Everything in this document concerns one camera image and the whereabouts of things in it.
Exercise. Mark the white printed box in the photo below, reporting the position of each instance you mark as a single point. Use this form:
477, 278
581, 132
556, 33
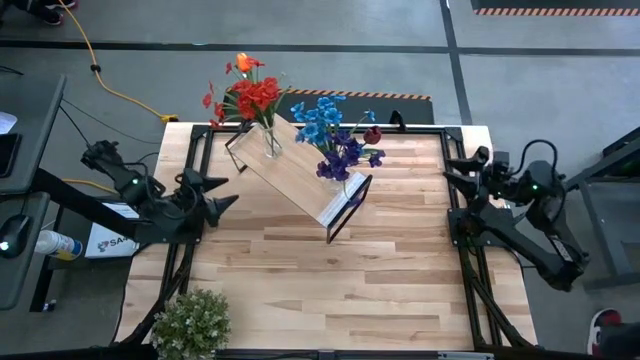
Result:
107, 240

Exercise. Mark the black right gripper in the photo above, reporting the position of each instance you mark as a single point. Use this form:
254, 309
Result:
495, 175

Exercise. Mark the person's foot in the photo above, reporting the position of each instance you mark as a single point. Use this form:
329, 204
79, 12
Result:
42, 15
602, 325
62, 4

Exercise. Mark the grey desk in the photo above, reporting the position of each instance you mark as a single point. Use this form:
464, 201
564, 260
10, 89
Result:
30, 125

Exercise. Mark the grey metal cart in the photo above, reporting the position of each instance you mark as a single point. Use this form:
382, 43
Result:
610, 200

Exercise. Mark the white paper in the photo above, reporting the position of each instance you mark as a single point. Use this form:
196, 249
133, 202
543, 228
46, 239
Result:
6, 122

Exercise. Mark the black overhead rig frame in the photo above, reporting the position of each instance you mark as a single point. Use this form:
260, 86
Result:
85, 202

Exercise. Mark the black computer mouse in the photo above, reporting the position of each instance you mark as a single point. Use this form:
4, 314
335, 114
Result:
14, 235

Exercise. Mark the blue flower bunch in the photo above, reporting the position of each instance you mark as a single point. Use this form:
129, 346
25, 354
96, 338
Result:
320, 115

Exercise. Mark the black tablet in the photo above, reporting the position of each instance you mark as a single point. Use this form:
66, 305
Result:
7, 155

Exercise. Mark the black metal table frame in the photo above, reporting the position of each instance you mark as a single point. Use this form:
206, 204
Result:
425, 129

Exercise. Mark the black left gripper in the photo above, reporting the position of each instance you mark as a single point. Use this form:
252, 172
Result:
190, 197

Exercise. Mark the white spray bottle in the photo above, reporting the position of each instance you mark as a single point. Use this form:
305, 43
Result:
57, 245

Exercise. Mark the small red flower bunch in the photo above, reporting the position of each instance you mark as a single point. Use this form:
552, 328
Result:
217, 107

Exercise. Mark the potted green plant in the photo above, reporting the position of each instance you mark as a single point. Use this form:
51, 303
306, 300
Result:
192, 325

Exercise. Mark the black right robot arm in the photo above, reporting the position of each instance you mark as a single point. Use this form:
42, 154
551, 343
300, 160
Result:
540, 220

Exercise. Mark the black mat hazard striped edge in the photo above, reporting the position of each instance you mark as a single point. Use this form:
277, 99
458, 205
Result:
555, 7
380, 107

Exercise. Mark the dark red tulip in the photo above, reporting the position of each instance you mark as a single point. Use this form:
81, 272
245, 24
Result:
372, 135

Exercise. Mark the clear glass vase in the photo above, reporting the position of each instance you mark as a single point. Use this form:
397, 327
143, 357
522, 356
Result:
272, 145
347, 187

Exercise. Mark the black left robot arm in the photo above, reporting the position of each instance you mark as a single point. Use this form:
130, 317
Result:
145, 200

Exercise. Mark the wooden shelf black frame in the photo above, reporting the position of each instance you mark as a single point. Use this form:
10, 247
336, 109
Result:
290, 175

